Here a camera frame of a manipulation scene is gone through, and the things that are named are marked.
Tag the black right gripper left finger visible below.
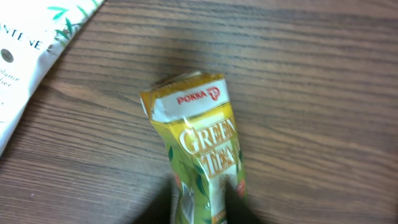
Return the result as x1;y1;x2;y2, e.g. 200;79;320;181
132;181;172;224

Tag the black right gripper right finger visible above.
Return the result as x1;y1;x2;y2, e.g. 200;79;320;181
224;184;262;224

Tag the green snack packet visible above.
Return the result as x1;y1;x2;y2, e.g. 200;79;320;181
140;71;246;224

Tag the white bamboo conditioner tube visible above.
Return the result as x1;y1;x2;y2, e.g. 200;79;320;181
1;0;104;149

